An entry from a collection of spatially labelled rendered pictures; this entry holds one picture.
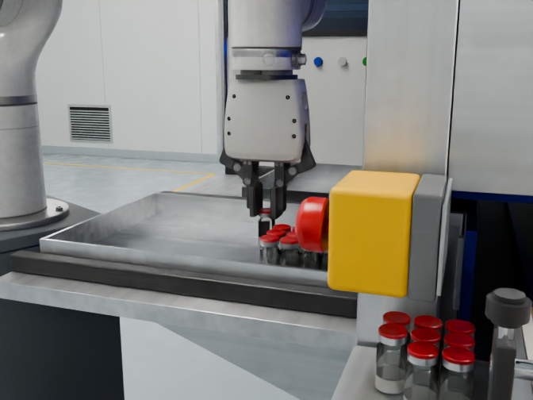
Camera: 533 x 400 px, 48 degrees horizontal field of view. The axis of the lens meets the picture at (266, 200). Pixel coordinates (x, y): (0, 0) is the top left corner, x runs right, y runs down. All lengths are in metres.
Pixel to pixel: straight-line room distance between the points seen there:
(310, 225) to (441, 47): 0.16
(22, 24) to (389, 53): 0.70
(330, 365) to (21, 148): 0.59
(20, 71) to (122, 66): 6.14
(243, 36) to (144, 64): 6.29
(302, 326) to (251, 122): 0.27
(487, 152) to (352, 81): 1.07
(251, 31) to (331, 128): 0.86
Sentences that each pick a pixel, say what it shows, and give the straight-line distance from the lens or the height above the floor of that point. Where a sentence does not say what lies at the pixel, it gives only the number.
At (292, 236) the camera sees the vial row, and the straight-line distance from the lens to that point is 0.64.
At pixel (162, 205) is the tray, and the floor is 0.90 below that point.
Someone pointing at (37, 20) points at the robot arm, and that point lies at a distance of 1.04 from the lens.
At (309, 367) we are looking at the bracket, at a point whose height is 0.79.
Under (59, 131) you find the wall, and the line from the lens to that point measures 7.71.
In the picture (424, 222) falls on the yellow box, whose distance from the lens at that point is 0.38.
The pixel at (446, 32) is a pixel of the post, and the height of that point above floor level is 1.13.
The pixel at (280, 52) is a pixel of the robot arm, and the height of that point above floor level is 1.12.
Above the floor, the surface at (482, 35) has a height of 1.13.
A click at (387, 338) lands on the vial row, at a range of 0.43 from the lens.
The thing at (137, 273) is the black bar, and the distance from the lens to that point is 0.63.
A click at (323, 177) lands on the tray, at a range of 1.18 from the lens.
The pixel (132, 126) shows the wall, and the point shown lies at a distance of 7.11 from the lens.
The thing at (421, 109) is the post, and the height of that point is 1.08.
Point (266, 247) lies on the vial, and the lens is 0.63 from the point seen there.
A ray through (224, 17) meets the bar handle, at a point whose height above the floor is 1.21.
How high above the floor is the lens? 1.11
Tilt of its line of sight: 13 degrees down
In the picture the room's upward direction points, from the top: straight up
